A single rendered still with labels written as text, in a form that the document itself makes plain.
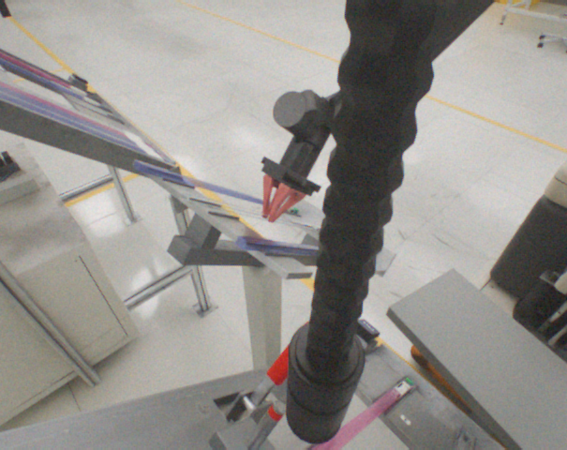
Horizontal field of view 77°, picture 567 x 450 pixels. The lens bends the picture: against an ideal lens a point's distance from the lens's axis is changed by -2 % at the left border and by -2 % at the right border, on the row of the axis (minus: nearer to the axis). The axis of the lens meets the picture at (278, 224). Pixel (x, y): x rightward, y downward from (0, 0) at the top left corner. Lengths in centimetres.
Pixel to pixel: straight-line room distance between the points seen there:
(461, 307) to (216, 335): 97
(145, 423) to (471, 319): 88
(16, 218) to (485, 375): 134
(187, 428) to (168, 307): 148
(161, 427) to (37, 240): 106
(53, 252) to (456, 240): 179
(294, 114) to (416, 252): 147
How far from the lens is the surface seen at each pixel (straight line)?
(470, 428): 74
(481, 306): 105
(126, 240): 203
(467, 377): 93
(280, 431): 38
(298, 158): 62
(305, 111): 56
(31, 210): 136
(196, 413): 24
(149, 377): 156
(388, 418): 56
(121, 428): 21
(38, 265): 117
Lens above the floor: 138
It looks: 45 degrees down
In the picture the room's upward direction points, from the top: straight up
